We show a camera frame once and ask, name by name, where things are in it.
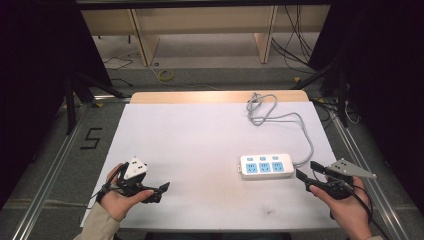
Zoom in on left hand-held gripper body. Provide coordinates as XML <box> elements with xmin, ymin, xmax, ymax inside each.
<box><xmin>115</xmin><ymin>157</ymin><xmax>160</xmax><ymax>198</ymax></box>

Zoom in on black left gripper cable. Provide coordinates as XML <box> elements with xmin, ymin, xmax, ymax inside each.
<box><xmin>87</xmin><ymin>163</ymin><xmax>128</xmax><ymax>209</ymax></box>

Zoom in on thin black floor cable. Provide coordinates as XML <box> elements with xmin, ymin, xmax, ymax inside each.
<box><xmin>102</xmin><ymin>55</ymin><xmax>135</xmax><ymax>88</ymax></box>

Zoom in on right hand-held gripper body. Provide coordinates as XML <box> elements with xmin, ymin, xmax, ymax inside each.
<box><xmin>310</xmin><ymin>158</ymin><xmax>378</xmax><ymax>201</ymax></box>

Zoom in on person's left hand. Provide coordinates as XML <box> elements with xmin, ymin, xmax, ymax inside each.
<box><xmin>99</xmin><ymin>163</ymin><xmax>155</xmax><ymax>223</ymax></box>

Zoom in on grey power strip cable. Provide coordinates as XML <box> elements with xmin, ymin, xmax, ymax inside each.
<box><xmin>245</xmin><ymin>92</ymin><xmax>315</xmax><ymax>169</ymax></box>

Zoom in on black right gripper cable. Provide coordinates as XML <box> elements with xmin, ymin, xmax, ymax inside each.
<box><xmin>344</xmin><ymin>184</ymin><xmax>392</xmax><ymax>240</ymax></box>

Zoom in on yellow coiled cable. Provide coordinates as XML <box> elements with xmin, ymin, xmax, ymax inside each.
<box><xmin>157</xmin><ymin>68</ymin><xmax>175</xmax><ymax>83</ymax></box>

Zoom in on white table cover sheet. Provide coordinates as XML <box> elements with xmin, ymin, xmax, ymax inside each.
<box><xmin>79</xmin><ymin>101</ymin><xmax>342</xmax><ymax>233</ymax></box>

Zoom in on aluminium floor rail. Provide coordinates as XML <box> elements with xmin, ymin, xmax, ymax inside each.
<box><xmin>9</xmin><ymin>102</ymin><xmax>93</xmax><ymax>240</ymax></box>
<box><xmin>328</xmin><ymin>106</ymin><xmax>413</xmax><ymax>240</ymax></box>

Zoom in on white power strip blue sockets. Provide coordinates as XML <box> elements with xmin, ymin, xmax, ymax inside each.
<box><xmin>237</xmin><ymin>153</ymin><xmax>296</xmax><ymax>181</ymax></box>

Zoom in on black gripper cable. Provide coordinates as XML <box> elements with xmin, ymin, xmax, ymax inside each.
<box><xmin>87</xmin><ymin>163</ymin><xmax>128</xmax><ymax>209</ymax></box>
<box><xmin>344</xmin><ymin>184</ymin><xmax>392</xmax><ymax>240</ymax></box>

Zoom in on bundle of black hanging cables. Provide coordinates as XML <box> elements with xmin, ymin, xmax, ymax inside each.
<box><xmin>270</xmin><ymin>4</ymin><xmax>316</xmax><ymax>75</ymax></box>

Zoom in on black curtain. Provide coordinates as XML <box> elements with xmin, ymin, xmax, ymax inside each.
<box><xmin>0</xmin><ymin>0</ymin><xmax>113</xmax><ymax>211</ymax></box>
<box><xmin>308</xmin><ymin>0</ymin><xmax>424</xmax><ymax>214</ymax></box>

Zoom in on black metal stand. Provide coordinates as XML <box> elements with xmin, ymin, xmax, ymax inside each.
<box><xmin>291</xmin><ymin>58</ymin><xmax>353</xmax><ymax>129</ymax></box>
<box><xmin>63</xmin><ymin>71</ymin><xmax>126</xmax><ymax>136</ymax></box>

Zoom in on person's right hand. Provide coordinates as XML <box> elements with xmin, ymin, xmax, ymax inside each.
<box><xmin>308</xmin><ymin>176</ymin><xmax>374</xmax><ymax>240</ymax></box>

